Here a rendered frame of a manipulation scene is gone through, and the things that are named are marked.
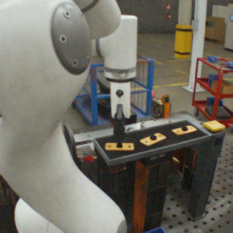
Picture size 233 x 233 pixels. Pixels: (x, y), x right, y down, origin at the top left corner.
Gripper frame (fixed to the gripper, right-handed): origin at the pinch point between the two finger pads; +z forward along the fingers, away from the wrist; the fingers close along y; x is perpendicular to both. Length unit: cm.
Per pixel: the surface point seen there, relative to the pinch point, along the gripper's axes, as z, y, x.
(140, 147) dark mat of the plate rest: 6.0, 0.0, -6.3
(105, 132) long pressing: 22.0, 39.3, 7.0
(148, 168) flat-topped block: 14.2, 0.5, -9.3
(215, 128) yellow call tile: 5.9, 13.1, -34.0
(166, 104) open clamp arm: 16, 62, -24
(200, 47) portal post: 35, 414, -147
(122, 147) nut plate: 5.7, -1.0, -1.0
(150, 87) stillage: 63, 238, -34
